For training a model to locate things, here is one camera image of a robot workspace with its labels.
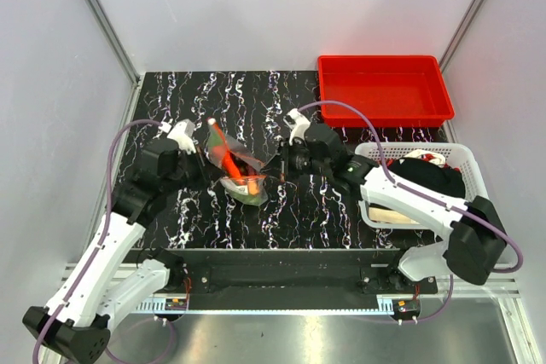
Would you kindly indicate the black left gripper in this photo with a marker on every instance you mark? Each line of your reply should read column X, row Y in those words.
column 207, row 172

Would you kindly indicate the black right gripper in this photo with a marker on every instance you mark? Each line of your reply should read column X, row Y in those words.
column 281, row 161

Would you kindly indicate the clear zip top bag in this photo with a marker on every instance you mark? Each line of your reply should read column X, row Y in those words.
column 244, row 156

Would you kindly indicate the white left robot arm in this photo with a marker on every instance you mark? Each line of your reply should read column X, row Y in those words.
column 77, row 322

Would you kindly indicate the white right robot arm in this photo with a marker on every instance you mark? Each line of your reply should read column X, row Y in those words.
column 472, row 238

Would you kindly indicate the black bag in basket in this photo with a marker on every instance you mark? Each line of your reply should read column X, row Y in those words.
column 438, row 178

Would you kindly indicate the beige item in basket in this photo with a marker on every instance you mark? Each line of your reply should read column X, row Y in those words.
column 381, row 215

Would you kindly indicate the red plastic bin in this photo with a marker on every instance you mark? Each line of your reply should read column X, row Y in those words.
column 390, row 90

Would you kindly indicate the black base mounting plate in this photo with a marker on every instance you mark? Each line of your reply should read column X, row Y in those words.
column 289, row 300

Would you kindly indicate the white red cloth in basket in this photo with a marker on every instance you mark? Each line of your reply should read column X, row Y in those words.
column 437, row 159

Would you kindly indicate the white plastic basket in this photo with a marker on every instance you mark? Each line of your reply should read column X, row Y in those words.
column 424, row 214

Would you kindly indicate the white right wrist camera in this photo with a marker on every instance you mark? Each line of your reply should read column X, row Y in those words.
column 298, row 125

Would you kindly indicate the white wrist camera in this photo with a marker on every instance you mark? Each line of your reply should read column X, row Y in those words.
column 182, row 133
column 298, row 125

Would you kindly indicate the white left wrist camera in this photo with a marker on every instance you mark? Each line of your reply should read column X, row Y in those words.
column 182, row 133

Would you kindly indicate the aluminium frame rail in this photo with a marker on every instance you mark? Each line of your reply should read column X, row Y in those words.
column 212, row 278

